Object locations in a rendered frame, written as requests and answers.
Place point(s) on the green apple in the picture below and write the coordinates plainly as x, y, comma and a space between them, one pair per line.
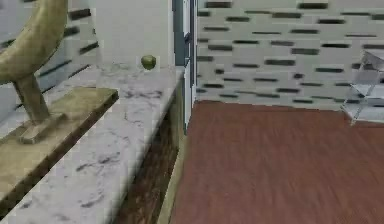
148, 62

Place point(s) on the white fridge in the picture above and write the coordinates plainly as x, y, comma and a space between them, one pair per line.
184, 50

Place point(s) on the brass sink basin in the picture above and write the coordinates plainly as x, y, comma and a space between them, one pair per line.
20, 160

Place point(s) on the marble top wooden counter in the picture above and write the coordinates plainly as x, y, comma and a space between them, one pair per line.
110, 140

